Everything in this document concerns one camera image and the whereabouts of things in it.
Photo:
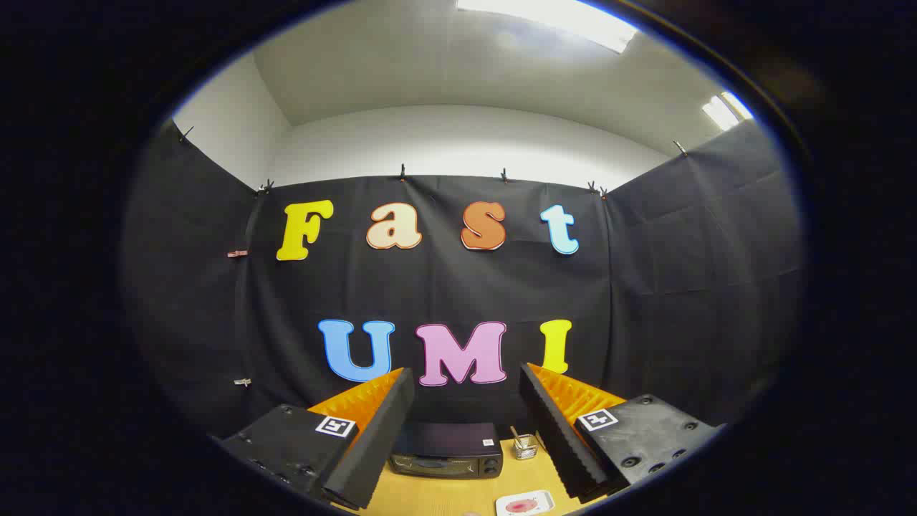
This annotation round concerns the white square plate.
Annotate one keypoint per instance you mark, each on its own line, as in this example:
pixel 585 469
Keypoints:
pixel 546 499

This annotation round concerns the black toaster oven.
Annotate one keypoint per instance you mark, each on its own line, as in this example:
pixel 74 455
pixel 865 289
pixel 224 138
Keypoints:
pixel 448 448

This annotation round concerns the small ceiling light panel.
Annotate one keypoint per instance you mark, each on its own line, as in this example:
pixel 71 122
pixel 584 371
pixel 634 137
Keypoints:
pixel 725 111

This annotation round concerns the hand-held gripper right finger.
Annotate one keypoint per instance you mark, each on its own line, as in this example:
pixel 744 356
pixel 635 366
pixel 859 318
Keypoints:
pixel 555 430

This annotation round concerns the row of black clips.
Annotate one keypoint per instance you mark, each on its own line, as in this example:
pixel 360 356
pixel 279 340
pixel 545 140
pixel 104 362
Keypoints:
pixel 402 172

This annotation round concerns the pink ham slice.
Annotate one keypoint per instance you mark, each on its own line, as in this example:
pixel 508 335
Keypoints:
pixel 519 507

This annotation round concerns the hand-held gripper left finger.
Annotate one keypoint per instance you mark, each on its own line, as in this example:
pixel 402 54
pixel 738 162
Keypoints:
pixel 380 437

